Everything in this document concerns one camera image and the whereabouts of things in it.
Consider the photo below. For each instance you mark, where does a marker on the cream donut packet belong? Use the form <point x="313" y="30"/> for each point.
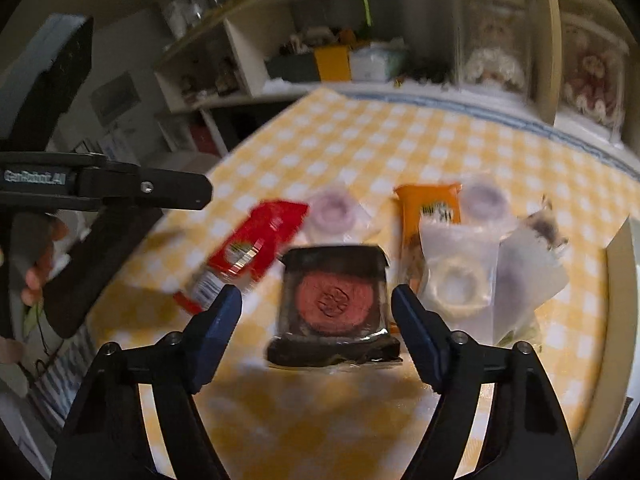
<point x="457" y="280"/>

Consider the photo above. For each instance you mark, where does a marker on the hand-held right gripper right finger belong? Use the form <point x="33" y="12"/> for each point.
<point x="415" y="330"/>

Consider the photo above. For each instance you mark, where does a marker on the dark green box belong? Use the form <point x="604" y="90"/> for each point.
<point x="290" y="67"/>

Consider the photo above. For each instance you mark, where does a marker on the black packet with red cake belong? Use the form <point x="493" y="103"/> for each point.
<point x="332" y="305"/>

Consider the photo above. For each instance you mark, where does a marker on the pink donut packet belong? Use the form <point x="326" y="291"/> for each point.
<point x="330" y="210"/>

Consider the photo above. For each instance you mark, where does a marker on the yellow box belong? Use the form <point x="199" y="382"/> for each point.
<point x="332" y="62"/>

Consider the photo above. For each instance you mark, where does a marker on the red snack packet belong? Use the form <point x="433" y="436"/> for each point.
<point x="250" y="245"/>

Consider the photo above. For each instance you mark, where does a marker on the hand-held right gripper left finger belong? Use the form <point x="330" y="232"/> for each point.
<point x="220" y="335"/>

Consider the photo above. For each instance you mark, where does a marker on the orange snack packet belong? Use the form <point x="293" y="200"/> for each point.
<point x="430" y="200"/>

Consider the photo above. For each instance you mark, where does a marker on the small dark snack packet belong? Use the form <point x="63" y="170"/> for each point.
<point x="545" y="227"/>

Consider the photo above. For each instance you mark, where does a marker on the white tissue pack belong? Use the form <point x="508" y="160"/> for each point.
<point x="375" y="60"/>

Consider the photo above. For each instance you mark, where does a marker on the white cardboard box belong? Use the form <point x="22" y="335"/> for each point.
<point x="622" y="280"/>

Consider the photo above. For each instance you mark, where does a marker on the doll in white dress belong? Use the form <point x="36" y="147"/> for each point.
<point x="492" y="60"/>

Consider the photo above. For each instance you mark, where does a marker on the purple donut packet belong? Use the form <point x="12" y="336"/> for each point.
<point x="482" y="200"/>
<point x="525" y="280"/>

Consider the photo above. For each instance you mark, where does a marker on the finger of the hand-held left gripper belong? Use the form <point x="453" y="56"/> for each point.
<point x="165" y="187"/>

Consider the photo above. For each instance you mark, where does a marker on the wooden shelf unit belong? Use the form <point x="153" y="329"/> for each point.
<point x="552" y="35"/>

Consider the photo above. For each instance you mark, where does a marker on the yellow checkered tablecloth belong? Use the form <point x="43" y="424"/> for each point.
<point x="375" y="150"/>

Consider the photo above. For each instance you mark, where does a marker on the doll in red dress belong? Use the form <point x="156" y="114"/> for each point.
<point x="592" y="80"/>

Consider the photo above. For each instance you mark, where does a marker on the person's left hand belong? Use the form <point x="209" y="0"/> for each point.
<point x="35" y="275"/>

